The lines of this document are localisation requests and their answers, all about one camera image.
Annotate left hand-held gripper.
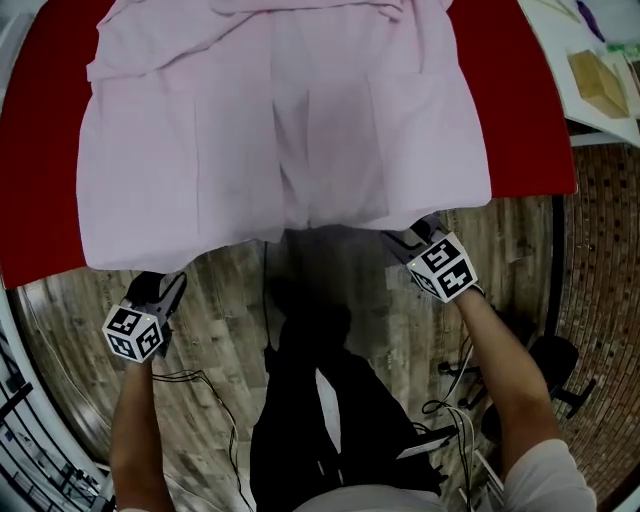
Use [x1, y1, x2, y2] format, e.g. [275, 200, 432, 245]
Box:
[102, 272, 189, 362]

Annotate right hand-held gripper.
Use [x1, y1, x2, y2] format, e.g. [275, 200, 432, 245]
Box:
[379, 214, 486, 304]

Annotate pink robe garment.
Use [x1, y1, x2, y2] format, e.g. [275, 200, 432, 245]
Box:
[75, 0, 494, 274]

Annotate person's right forearm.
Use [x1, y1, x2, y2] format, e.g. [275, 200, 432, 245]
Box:
[457, 289, 564, 481]

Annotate person's left forearm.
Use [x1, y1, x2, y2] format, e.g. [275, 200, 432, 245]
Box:
[108, 357, 169, 511]

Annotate red covered table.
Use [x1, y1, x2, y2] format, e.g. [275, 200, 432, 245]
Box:
[0, 0, 580, 290]

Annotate black and white stair railing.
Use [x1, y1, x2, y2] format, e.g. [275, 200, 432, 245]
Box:
[0, 289, 119, 512]

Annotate black office chair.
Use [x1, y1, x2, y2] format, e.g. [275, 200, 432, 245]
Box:
[439, 304, 599, 441]

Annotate person's black trousers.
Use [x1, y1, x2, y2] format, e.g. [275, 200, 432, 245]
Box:
[248, 224, 444, 512]

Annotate white side table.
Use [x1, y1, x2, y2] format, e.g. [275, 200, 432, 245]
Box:
[517, 0, 640, 147]

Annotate wooden box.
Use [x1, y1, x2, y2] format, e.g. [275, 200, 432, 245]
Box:
[567, 49, 630, 119]

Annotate person's white shirt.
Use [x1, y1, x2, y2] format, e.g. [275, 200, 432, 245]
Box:
[117, 438, 599, 512]

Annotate purple cloth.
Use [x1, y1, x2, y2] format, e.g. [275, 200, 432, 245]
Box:
[574, 0, 606, 42]

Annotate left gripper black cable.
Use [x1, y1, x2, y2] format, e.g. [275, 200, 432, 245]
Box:
[152, 369, 254, 512]

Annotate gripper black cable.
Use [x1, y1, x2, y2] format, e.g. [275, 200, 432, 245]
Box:
[152, 369, 254, 512]
[422, 334, 474, 416]

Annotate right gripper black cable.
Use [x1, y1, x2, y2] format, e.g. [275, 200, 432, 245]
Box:
[422, 334, 474, 416]

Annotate white device cable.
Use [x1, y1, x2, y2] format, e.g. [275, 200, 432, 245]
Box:
[447, 404, 479, 501]

